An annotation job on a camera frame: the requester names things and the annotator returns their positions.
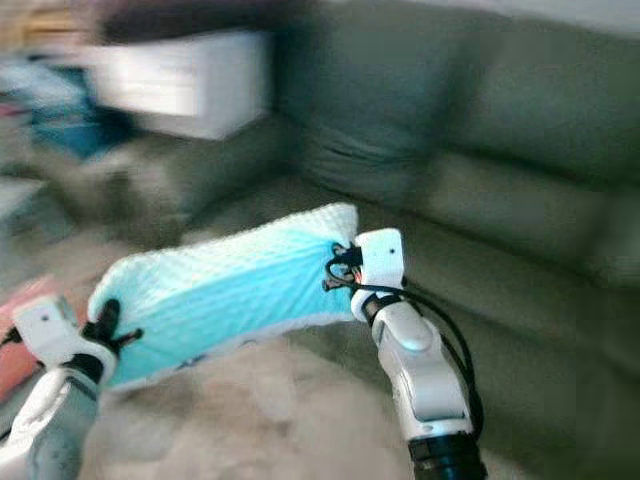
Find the teal quilted pillow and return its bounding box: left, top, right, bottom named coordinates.
left=87, top=202, right=361, bottom=391

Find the dark green leather sofa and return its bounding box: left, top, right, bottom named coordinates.
left=50, top=0, right=640, bottom=480

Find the dark blue storage box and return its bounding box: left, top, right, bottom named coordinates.
left=0, top=55, right=131, bottom=161

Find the white box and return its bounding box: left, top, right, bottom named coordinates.
left=95, top=30, right=276, bottom=141

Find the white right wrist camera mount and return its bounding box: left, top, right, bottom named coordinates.
left=353, top=228, right=406, bottom=323

